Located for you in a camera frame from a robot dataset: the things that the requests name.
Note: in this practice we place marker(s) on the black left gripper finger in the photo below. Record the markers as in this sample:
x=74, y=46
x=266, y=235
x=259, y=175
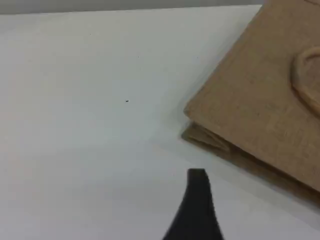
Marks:
x=197, y=212

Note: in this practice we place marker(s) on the brown jute bag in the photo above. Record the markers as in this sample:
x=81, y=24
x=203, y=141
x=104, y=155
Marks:
x=262, y=112

